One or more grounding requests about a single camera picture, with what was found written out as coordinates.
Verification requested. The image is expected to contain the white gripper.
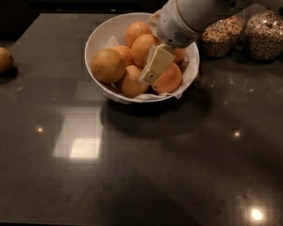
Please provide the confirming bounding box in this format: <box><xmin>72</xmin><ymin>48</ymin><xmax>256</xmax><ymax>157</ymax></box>
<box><xmin>140</xmin><ymin>0</ymin><xmax>201</xmax><ymax>85</ymax></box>

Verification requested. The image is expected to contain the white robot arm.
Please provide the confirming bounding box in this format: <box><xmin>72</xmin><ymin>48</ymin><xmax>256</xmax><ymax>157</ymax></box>
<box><xmin>140</xmin><ymin>0</ymin><xmax>283</xmax><ymax>85</ymax></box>

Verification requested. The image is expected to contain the small middle-left orange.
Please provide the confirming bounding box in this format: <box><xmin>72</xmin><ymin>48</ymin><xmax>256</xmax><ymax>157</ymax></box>
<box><xmin>113</xmin><ymin>45</ymin><xmax>133</xmax><ymax>66</ymax></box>

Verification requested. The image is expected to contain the white paper bowl liner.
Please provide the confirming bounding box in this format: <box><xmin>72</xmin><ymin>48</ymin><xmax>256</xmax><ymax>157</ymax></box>
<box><xmin>101</xmin><ymin>43</ymin><xmax>200</xmax><ymax>105</ymax></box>

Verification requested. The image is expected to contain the large left orange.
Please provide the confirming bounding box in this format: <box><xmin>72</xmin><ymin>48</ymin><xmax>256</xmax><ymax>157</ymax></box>
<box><xmin>90</xmin><ymin>48</ymin><xmax>125</xmax><ymax>83</ymax></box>

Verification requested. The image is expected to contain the white bowl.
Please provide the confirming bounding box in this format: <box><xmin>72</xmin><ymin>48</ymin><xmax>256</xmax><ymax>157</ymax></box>
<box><xmin>84</xmin><ymin>12</ymin><xmax>201</xmax><ymax>105</ymax></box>

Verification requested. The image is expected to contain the middle glass cereal jar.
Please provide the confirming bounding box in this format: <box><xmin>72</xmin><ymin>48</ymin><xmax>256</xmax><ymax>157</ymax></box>
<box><xmin>200</xmin><ymin>15</ymin><xmax>244</xmax><ymax>58</ymax></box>

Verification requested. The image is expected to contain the glass cereal jar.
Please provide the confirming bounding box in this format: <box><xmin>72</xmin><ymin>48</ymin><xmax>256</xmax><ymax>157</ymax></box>
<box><xmin>200</xmin><ymin>15</ymin><xmax>244</xmax><ymax>58</ymax></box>
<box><xmin>243</xmin><ymin>10</ymin><xmax>283</xmax><ymax>61</ymax></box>

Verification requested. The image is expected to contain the right glass cereal jar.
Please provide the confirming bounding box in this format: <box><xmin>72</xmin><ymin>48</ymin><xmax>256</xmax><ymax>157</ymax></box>
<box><xmin>243</xmin><ymin>10</ymin><xmax>283</xmax><ymax>61</ymax></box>

